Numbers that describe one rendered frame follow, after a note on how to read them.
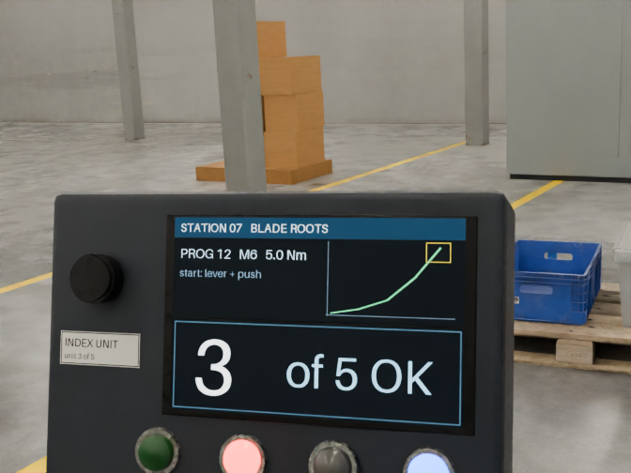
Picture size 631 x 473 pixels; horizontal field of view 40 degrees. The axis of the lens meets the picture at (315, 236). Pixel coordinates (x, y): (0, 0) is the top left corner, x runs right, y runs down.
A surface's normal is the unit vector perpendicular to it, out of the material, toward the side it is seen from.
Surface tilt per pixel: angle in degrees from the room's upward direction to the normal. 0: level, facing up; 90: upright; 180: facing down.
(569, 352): 90
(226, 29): 90
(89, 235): 75
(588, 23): 90
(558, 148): 90
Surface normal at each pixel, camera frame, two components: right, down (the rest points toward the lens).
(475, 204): -0.26, -0.04
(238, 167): -0.52, 0.21
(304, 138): 0.87, 0.07
